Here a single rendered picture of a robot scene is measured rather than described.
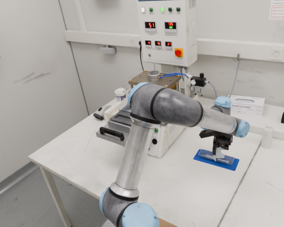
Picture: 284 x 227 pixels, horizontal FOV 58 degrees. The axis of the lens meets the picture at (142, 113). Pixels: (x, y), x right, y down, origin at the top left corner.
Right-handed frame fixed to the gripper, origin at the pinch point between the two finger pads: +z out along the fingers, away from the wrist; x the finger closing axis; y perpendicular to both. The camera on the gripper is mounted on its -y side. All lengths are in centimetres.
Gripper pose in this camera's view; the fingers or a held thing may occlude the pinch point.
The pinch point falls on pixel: (216, 155)
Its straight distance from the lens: 147.8
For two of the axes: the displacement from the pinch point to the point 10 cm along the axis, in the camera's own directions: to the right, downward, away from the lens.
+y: 8.5, 1.9, -5.0
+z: 1.1, 8.5, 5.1
